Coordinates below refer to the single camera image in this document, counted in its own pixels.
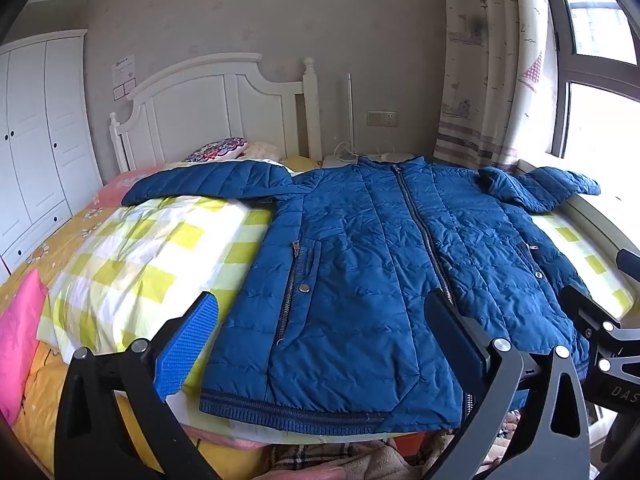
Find colourful patterned pillow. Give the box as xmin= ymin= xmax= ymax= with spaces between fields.
xmin=184 ymin=138 xmax=248 ymax=162

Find patterned striped curtain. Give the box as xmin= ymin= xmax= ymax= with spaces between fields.
xmin=434 ymin=0 xmax=549 ymax=170

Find yellow pillow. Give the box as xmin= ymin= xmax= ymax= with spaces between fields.
xmin=281 ymin=156 xmax=320 ymax=174

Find white slim desk lamp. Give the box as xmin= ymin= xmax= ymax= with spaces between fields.
xmin=346 ymin=72 xmax=357 ymax=158

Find white wooden headboard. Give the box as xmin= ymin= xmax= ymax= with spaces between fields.
xmin=110 ymin=52 xmax=322 ymax=172

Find peach checkered pillow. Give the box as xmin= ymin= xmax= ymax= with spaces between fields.
xmin=241 ymin=142 xmax=284 ymax=162

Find yellow white checkered quilt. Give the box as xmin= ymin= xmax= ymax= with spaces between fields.
xmin=36 ymin=194 xmax=275 ymax=413

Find dark framed window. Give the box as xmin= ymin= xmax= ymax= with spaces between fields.
xmin=549 ymin=0 xmax=639 ymax=166

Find white bedside table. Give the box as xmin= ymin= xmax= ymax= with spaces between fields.
xmin=321 ymin=155 xmax=398 ymax=169

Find paper notice on wall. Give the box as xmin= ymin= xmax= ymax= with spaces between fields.
xmin=112 ymin=54 xmax=137 ymax=101

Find white wardrobe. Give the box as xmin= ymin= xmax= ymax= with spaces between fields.
xmin=0 ymin=29 xmax=102 ymax=281

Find blue quilted puffer jacket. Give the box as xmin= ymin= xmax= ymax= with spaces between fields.
xmin=124 ymin=157 xmax=600 ymax=436

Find white charger with cable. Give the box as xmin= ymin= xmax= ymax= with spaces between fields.
xmin=331 ymin=142 xmax=414 ymax=162

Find wall socket panel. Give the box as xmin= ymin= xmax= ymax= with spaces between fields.
xmin=367 ymin=110 xmax=398 ymax=128

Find pink blanket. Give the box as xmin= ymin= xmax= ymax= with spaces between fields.
xmin=0 ymin=269 xmax=48 ymax=426

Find orange floral bedsheet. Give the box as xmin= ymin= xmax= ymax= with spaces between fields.
xmin=0 ymin=161 xmax=212 ymax=478

